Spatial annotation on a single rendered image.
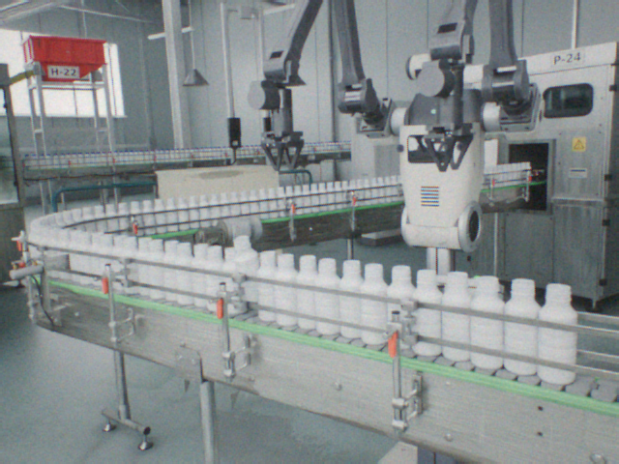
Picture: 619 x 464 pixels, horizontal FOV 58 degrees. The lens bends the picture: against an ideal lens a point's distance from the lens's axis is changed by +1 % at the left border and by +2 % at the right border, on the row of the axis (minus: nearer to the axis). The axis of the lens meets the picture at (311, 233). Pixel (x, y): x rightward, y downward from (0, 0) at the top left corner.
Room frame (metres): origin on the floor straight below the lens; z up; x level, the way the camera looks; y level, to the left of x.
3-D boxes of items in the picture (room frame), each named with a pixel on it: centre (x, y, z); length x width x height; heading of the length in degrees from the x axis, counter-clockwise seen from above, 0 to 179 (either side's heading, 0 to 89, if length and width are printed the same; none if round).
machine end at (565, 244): (5.03, -2.43, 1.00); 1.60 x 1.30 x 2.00; 125
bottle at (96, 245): (1.72, 0.67, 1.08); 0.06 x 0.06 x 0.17
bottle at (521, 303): (0.95, -0.37, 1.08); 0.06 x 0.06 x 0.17
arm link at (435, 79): (1.15, -0.28, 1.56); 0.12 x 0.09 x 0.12; 144
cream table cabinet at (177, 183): (5.71, 0.93, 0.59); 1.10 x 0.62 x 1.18; 125
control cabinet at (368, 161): (7.59, -1.03, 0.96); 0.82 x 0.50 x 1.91; 125
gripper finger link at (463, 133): (1.20, -0.31, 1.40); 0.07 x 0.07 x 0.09; 52
